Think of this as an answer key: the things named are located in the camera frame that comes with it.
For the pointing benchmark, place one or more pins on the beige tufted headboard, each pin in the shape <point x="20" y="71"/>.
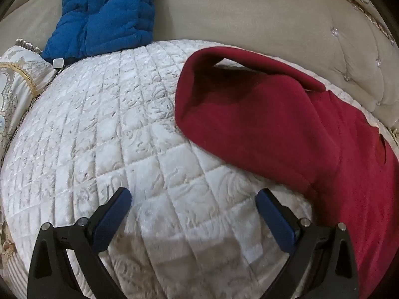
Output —
<point x="249" y="15"/>

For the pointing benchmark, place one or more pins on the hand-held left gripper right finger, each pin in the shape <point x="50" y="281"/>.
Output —
<point x="274" y="221"/>

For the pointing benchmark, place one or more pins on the blue padded blanket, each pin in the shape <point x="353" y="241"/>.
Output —
<point x="106" y="15"/>

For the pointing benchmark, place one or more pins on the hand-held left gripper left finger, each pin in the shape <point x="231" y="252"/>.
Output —
<point x="112" y="221"/>

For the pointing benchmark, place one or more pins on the dark red small garment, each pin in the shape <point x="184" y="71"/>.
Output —
<point x="265" y="124"/>

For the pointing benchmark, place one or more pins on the white quilted mattress cover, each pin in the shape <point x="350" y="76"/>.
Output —
<point x="109" y="130"/>

